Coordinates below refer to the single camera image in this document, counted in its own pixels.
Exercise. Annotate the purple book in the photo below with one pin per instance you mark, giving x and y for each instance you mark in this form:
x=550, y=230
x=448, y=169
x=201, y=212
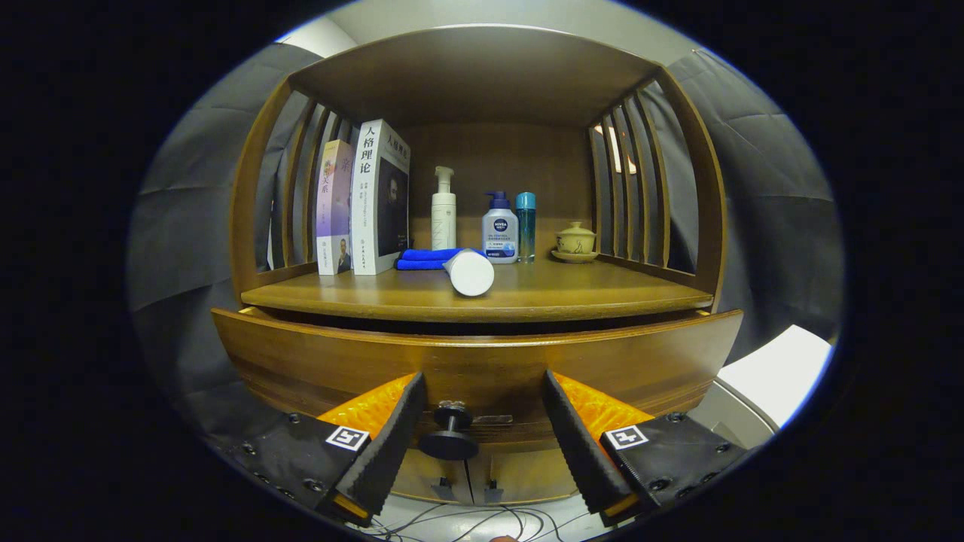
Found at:
x=334, y=203

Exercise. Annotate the yellow ceramic saucer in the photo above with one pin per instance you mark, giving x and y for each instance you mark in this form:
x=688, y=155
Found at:
x=574, y=257

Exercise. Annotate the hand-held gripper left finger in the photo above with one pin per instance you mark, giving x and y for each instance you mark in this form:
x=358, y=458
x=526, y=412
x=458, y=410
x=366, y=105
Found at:
x=392, y=444

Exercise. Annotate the brown wooden cabinet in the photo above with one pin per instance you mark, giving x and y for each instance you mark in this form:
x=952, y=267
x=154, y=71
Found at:
x=497, y=158

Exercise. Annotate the white bottle with blue pump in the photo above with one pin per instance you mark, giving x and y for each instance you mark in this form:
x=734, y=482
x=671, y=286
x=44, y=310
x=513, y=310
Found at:
x=500, y=233

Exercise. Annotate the white tube with green label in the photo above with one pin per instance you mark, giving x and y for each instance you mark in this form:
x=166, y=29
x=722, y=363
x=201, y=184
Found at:
x=468, y=272

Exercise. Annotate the yellow ceramic lidded cup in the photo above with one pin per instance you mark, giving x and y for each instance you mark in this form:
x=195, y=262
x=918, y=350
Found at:
x=576, y=239

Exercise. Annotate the wooden countertop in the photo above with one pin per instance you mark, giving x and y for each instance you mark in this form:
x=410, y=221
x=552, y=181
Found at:
x=572, y=290

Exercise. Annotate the black drawer knob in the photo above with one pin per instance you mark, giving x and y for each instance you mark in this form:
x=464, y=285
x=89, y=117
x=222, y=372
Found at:
x=449, y=440

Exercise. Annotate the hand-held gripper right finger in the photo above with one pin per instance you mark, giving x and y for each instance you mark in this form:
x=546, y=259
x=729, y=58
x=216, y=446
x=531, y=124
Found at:
x=576, y=444

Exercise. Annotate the blue folded cloth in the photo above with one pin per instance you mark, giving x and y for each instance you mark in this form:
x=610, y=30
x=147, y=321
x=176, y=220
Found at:
x=425, y=260

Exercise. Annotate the white flat surface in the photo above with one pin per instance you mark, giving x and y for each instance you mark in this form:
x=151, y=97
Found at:
x=783, y=369

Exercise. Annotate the blue glass bottle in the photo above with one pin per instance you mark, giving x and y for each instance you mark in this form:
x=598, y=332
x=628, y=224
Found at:
x=526, y=226

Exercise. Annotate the white book with portrait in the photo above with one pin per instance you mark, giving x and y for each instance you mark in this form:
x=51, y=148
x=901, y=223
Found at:
x=373, y=196

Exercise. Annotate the wooden cabinet door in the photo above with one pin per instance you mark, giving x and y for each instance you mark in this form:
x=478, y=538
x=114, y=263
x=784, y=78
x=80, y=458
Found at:
x=418, y=474
x=535, y=474

